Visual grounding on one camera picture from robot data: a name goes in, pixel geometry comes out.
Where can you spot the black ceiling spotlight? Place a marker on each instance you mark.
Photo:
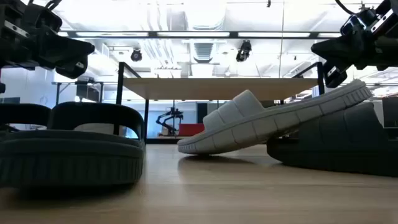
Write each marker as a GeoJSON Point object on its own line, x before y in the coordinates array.
{"type": "Point", "coordinates": [244, 51]}
{"type": "Point", "coordinates": [136, 55]}

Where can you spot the black background robot arm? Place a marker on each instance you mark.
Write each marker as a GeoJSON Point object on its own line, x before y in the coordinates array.
{"type": "Point", "coordinates": [169, 119]}

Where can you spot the overhead light bar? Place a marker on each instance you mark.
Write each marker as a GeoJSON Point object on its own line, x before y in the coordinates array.
{"type": "Point", "coordinates": [192, 34]}

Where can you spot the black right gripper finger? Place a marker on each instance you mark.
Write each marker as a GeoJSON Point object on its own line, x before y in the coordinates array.
{"type": "Point", "coordinates": [339, 49]}
{"type": "Point", "coordinates": [337, 79]}

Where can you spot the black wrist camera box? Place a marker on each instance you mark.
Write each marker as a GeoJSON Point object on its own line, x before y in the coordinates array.
{"type": "Point", "coordinates": [353, 25]}

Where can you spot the dark wall screen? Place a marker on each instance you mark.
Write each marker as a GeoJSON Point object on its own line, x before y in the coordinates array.
{"type": "Point", "coordinates": [9, 100]}

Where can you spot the red box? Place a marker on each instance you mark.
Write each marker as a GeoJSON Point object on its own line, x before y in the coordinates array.
{"type": "Point", "coordinates": [191, 130]}

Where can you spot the black aluminium table frame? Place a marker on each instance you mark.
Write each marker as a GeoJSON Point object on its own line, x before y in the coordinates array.
{"type": "Point", "coordinates": [161, 141]}

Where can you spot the black monitor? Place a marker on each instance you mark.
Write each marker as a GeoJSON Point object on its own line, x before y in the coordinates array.
{"type": "Point", "coordinates": [390, 112]}

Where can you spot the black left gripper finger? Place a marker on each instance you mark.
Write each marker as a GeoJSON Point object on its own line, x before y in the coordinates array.
{"type": "Point", "coordinates": [65, 49]}
{"type": "Point", "coordinates": [74, 71]}

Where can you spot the black background rack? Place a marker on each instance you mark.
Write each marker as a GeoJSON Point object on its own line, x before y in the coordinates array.
{"type": "Point", "coordinates": [88, 91]}

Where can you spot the black rubber slide sandal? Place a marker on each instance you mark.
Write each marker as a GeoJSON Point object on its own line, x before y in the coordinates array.
{"type": "Point", "coordinates": [18, 155]}
{"type": "Point", "coordinates": [342, 140]}
{"type": "Point", "coordinates": [93, 155]}

